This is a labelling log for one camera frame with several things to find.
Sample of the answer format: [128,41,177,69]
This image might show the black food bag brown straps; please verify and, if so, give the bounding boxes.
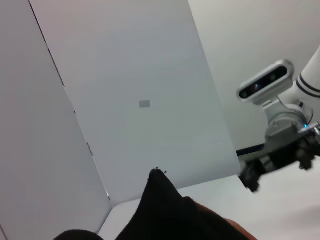
[117,168,260,240]

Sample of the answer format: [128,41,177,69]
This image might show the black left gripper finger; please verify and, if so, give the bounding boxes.
[53,229,104,240]

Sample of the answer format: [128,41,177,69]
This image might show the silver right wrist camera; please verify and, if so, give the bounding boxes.
[236,59,295,105]

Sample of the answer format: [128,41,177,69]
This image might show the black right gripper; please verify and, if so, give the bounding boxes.
[238,132,320,193]

